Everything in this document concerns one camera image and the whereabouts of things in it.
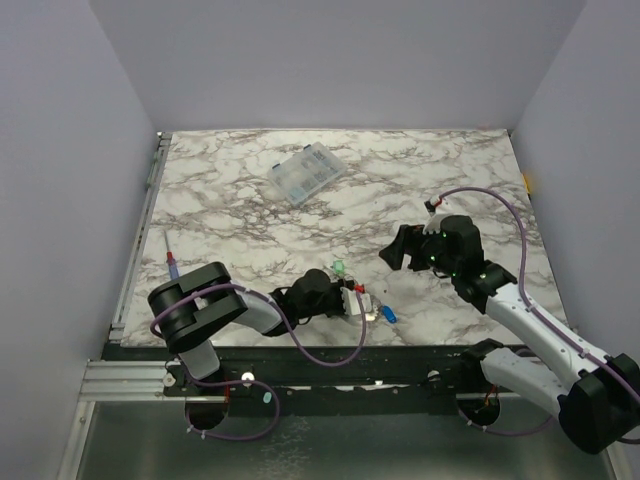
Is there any green tagged key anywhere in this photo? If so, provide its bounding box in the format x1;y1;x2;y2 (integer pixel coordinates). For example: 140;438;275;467
332;260;346;277

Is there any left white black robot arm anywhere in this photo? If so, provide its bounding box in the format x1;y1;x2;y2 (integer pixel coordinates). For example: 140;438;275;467
147;262;361;395

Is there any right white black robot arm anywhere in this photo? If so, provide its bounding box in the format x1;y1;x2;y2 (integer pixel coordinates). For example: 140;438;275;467
379;214;639;454

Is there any clear plastic organizer box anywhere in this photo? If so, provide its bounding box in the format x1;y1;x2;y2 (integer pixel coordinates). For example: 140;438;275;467
267;142;347;206

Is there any red blue screwdriver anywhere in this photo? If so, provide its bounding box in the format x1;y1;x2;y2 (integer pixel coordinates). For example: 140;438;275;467
163;230;180;280

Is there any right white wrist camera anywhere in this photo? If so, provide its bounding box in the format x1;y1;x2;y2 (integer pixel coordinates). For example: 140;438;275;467
422;212;451;235

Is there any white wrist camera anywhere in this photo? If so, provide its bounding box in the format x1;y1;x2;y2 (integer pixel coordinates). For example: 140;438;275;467
340;287;373;316
422;212;451;235

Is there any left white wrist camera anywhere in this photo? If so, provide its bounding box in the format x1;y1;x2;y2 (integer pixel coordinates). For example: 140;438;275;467
340;287;373;316

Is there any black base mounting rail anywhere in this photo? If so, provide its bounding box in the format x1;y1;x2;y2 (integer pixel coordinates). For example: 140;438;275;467
162;341;521;416

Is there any aluminium extrusion frame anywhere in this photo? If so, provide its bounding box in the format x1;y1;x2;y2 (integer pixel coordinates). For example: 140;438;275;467
79;361;166;402

